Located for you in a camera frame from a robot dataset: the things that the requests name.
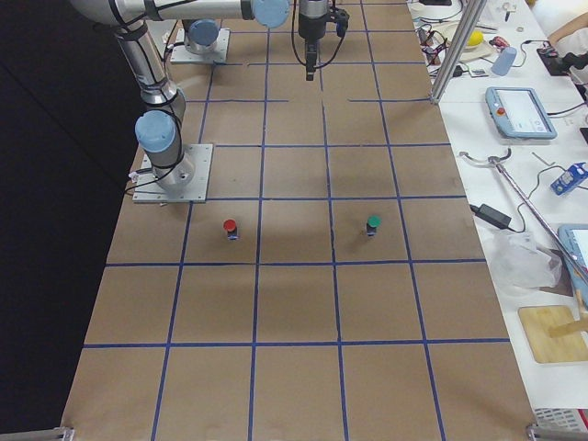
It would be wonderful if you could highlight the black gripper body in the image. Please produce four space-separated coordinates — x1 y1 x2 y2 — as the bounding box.
299 0 328 41

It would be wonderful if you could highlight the green push button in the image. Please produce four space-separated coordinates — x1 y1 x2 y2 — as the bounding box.
366 215 381 237

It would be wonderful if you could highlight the red push button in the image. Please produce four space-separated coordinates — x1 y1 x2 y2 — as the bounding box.
223 219 239 241

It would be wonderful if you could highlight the yellow ball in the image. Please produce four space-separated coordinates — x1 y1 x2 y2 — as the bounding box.
467 30 484 48

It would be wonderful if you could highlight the translucent blue cup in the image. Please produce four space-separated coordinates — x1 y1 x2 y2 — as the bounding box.
491 46 517 77

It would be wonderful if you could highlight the metal reacher stick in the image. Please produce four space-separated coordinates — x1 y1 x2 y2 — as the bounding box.
458 147 587 282

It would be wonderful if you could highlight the blue teach pendant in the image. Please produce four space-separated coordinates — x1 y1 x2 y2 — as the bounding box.
558 224 587 285
484 86 558 141

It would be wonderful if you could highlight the black power adapter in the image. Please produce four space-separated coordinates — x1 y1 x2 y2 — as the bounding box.
474 204 512 230

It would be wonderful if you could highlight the blue small carton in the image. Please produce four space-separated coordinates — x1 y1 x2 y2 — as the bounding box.
550 162 587 196

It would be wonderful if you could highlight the clear plastic bag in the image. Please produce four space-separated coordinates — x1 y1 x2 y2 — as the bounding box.
482 231 566 297

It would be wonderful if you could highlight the wooden cutting board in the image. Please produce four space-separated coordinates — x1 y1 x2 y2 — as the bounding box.
518 305 587 364

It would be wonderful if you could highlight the aluminium frame post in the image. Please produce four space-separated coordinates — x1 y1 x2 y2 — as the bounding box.
430 0 486 104

